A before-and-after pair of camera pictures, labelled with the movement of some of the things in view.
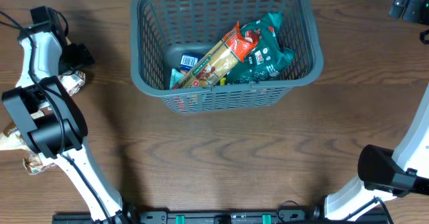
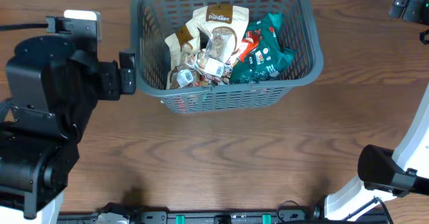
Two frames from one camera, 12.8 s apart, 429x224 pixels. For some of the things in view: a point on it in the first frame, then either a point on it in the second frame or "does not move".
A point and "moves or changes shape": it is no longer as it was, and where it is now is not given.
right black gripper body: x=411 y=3 does not move
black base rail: x=289 y=215 does not move
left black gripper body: x=71 y=54 → x=110 y=90
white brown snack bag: x=72 y=81 moves or changes shape
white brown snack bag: x=11 y=138 moves or changes shape
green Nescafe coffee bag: x=269 y=59 does not move
